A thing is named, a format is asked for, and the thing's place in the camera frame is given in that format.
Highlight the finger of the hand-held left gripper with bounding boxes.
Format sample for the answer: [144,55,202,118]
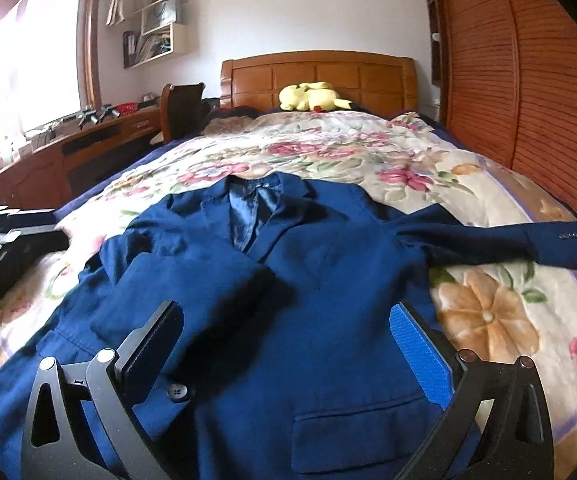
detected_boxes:
[0,204,56,235]
[0,229,70,267]

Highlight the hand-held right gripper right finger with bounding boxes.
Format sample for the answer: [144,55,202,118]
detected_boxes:
[390,301,555,480]

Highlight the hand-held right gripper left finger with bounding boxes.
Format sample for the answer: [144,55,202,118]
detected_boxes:
[21,300,185,480]

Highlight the blue blazer jacket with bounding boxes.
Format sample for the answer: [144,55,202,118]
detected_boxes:
[0,171,577,480]

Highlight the wooden desk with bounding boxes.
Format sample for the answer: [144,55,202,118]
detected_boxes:
[0,105,164,211]

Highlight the navy bed sheet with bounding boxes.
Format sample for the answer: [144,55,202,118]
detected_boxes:
[56,140,179,221]

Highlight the wooden chair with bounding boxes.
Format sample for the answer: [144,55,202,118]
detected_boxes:
[158,82,209,143]

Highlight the dark binders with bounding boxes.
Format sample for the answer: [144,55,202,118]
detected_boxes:
[123,30,142,68]

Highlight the floral blanket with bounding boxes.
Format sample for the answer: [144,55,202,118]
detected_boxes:
[0,110,577,461]

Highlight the stack of papers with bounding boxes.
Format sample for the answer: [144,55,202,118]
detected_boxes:
[141,30,172,61]

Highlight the dark cloth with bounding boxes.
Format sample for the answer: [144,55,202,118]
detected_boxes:
[203,99,269,126]

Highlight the silver paper bag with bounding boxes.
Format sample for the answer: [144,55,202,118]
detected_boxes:
[143,0,179,31]

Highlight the yellow plush toy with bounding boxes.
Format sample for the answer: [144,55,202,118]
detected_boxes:
[278,81,352,112]

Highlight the wooden louvered wardrobe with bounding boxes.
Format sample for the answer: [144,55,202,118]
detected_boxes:
[421,0,577,261]

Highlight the wooden bed headboard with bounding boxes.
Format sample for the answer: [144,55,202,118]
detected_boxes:
[220,51,419,113]

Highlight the window with wooden frame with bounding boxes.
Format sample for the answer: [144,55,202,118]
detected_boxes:
[0,0,104,136]

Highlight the white wall shelf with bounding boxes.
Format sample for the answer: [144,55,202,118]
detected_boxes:
[122,0,189,70]

